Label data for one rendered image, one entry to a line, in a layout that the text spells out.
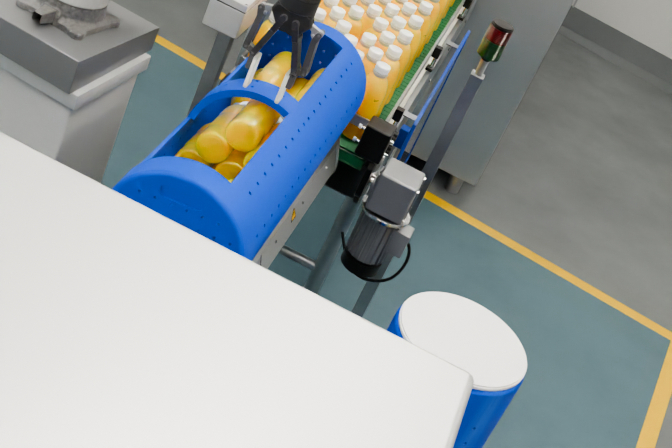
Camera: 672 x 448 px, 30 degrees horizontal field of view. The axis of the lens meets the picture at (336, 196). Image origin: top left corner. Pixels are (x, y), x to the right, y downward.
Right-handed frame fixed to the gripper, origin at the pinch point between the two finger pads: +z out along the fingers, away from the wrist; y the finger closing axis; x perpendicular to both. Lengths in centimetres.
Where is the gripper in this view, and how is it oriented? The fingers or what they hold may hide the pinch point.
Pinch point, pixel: (267, 80)
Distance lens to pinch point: 244.6
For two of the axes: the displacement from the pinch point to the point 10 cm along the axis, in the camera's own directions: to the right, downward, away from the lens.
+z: -3.6, 7.8, 5.0
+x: 2.8, -4.2, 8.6
